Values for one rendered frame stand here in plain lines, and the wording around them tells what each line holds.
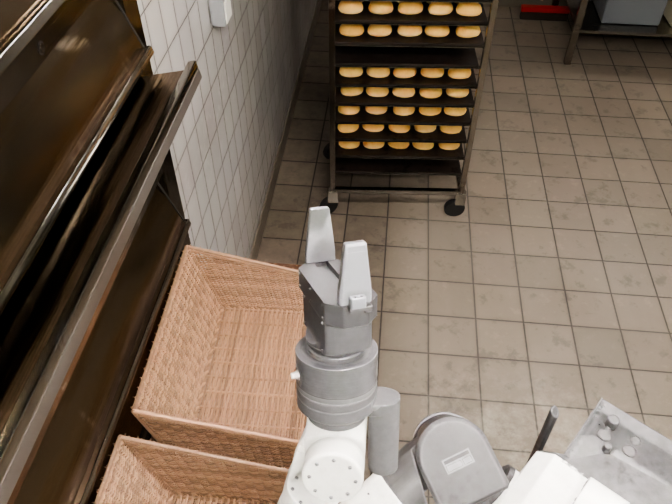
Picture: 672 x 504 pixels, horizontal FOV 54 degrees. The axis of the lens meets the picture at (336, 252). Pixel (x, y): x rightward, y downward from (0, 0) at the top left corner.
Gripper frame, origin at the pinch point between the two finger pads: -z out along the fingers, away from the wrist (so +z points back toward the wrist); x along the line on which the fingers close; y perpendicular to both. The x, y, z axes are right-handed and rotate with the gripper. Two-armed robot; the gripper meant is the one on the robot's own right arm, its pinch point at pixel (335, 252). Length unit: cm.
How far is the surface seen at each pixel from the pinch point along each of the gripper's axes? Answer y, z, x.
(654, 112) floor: -284, 45, -251
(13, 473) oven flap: 37, 31, -17
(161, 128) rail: 11, 1, -74
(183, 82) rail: 4, -6, -89
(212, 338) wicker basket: -1, 73, -118
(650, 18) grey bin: -308, -5, -291
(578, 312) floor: -159, 105, -147
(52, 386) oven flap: 31.9, 26.0, -27.5
